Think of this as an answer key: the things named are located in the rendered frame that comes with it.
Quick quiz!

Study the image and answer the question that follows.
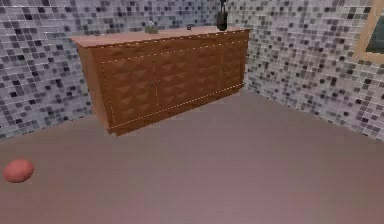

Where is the red ball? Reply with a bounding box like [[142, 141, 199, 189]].
[[3, 158, 35, 184]]

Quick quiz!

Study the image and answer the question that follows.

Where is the black vase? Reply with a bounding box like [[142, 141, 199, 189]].
[[216, 0, 230, 32]]

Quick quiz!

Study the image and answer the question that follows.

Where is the brown wooden sideboard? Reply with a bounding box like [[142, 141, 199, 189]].
[[69, 26, 253, 137]]

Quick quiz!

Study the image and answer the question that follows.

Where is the wooden framed window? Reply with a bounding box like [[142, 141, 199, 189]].
[[353, 0, 384, 65]]

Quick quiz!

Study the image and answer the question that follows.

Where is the small grey-green box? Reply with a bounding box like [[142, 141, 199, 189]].
[[144, 20, 159, 35]]

